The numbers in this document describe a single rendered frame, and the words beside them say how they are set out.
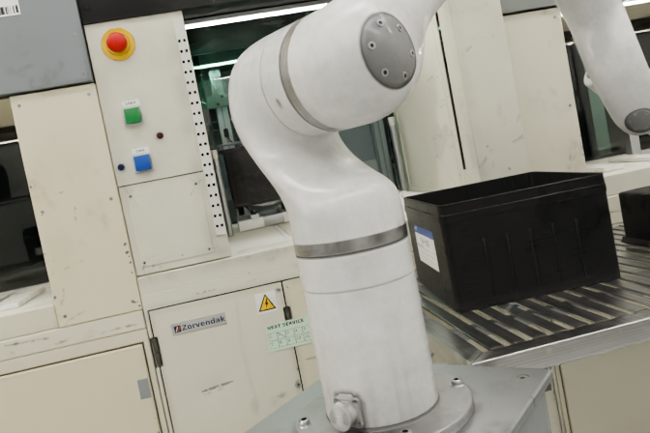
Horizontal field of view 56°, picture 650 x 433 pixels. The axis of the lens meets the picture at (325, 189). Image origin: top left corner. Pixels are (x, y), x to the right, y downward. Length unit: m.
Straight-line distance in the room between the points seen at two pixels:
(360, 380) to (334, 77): 0.29
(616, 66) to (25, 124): 1.09
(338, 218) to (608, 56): 0.61
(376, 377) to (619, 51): 0.67
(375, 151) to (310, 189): 1.67
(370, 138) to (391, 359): 1.72
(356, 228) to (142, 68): 0.85
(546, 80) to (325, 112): 1.01
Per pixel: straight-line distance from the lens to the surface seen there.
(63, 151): 1.36
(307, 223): 0.60
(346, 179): 0.60
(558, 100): 1.54
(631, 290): 1.03
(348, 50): 0.55
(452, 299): 1.01
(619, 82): 1.07
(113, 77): 1.36
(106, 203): 1.34
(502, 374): 0.76
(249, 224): 1.84
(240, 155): 1.84
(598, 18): 1.09
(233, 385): 1.39
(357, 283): 0.59
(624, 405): 1.71
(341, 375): 0.63
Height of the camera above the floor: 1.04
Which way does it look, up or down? 3 degrees down
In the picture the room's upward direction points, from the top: 11 degrees counter-clockwise
